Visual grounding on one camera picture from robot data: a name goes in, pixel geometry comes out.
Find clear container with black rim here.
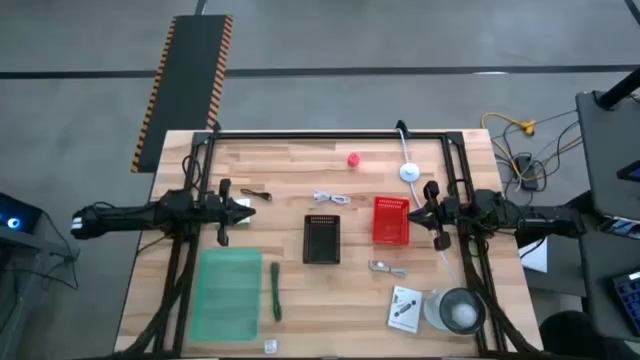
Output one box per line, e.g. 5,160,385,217
423,286,488,336

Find white SD card reader box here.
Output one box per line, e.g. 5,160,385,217
387,284,424,335

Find grey side cart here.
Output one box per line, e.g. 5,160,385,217
0,227,81,360

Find green translucent plastic bin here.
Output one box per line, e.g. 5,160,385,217
188,247,264,344

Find blue-lit keyboard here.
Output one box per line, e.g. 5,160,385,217
612,269,640,337

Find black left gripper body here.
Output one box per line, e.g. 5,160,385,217
204,178,239,248

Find black USB cable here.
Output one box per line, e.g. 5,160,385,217
239,187,274,203

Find black computer with blue light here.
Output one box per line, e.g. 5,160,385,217
0,192,44,236

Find white paper sheet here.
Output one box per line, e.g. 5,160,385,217
519,237,550,274

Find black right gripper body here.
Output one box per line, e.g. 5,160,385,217
422,180,460,253

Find grey USB cable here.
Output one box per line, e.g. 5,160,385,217
368,259,408,279

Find black floor cable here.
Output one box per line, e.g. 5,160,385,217
492,107,584,201

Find white USB cable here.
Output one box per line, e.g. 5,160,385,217
313,191,352,205

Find black device with blue screen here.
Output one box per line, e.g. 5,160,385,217
616,159,640,184

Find black round stool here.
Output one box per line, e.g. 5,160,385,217
538,309,604,360

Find yellow floor cable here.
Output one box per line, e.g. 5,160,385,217
480,112,584,184

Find hazard-striped black floor mat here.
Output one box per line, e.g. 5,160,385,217
130,14,235,174

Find small white box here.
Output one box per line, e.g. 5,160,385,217
233,198,252,226

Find red plastic basket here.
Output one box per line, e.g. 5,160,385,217
371,195,411,247

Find black metal table frame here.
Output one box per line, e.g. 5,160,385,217
119,119,541,359

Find dark grey desk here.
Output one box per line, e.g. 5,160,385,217
574,89,640,224
579,219,640,344

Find black plastic basket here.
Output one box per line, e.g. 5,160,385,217
302,213,342,265

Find black pole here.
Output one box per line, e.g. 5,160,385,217
597,67,640,110

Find green braided cable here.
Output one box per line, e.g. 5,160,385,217
270,261,283,323

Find white round puck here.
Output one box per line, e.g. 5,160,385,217
399,162,423,183

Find black power adapter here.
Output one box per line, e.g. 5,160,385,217
514,154,540,191

